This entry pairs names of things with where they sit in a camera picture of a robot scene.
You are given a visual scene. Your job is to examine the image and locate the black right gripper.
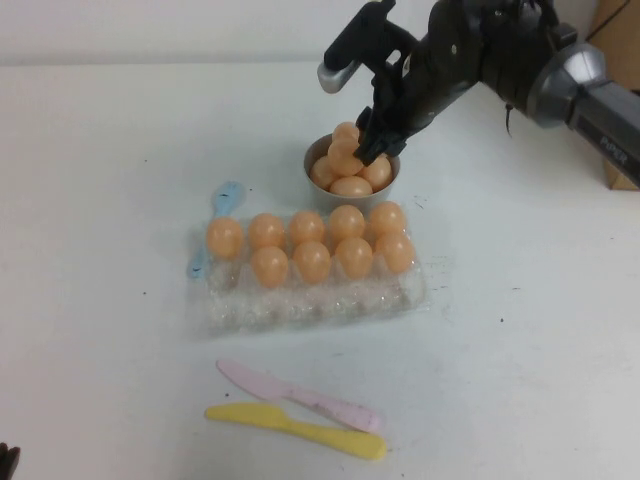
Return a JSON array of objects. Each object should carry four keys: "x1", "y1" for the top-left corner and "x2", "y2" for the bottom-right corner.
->
[{"x1": 355, "y1": 7, "x2": 485, "y2": 167}]

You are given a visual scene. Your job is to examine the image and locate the clear plastic egg tray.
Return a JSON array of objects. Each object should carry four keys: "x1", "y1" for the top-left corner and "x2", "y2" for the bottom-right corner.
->
[{"x1": 187, "y1": 202, "x2": 432, "y2": 341}]

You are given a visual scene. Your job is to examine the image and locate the brown cardboard box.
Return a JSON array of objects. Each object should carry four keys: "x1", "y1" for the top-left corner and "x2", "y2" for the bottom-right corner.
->
[{"x1": 582, "y1": 0, "x2": 640, "y2": 191}]

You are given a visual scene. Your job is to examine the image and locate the grey round bowl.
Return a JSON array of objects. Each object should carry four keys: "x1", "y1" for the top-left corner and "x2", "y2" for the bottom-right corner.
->
[{"x1": 303, "y1": 133, "x2": 402, "y2": 211}]

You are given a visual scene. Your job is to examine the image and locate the light blue plastic spork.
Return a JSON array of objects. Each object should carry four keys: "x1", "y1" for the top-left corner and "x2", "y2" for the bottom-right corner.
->
[{"x1": 187, "y1": 180, "x2": 246, "y2": 280}]

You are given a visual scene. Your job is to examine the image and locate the yellow plastic knife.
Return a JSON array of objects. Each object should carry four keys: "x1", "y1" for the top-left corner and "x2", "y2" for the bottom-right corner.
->
[{"x1": 204, "y1": 402, "x2": 389, "y2": 462}]

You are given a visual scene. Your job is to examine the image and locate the pink plastic knife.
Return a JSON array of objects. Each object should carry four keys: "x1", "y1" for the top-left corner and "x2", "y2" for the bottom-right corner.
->
[{"x1": 215, "y1": 358, "x2": 385, "y2": 434}]

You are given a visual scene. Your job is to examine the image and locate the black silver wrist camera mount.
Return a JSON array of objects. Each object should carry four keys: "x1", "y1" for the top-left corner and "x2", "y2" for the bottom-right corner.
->
[{"x1": 317, "y1": 0, "x2": 419, "y2": 95}]

